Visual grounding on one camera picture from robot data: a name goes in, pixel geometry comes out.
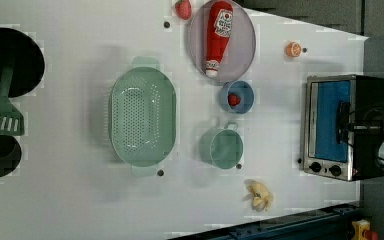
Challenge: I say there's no green cup with handle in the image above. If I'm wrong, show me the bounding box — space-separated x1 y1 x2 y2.
199 122 244 169

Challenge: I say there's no yellow red object on floor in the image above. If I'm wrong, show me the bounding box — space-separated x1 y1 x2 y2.
351 219 379 240

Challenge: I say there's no grey round plate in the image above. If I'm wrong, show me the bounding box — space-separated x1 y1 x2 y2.
188 0 256 84

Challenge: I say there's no green slotted spatula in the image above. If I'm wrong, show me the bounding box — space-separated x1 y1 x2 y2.
0 61 25 136

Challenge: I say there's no green oval colander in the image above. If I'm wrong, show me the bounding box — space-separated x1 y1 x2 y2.
109 56 177 177

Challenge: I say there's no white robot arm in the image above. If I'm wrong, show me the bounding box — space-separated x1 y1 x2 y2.
345 102 384 180

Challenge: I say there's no red ketchup bottle toy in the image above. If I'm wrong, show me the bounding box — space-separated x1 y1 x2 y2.
205 1 233 78

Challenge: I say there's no red strawberry toy in bowl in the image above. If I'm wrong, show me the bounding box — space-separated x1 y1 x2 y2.
228 93 241 106

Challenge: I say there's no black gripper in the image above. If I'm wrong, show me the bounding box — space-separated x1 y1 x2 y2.
347 121 384 134

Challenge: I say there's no blue small bowl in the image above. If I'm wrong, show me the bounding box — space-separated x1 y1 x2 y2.
219 80 254 114

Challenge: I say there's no red strawberry toy on table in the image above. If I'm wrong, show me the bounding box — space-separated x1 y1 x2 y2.
175 0 192 20

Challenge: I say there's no orange slice toy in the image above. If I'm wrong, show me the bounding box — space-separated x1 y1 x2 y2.
285 42 302 58

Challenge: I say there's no black oven door handle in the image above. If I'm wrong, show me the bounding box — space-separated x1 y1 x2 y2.
335 101 350 144

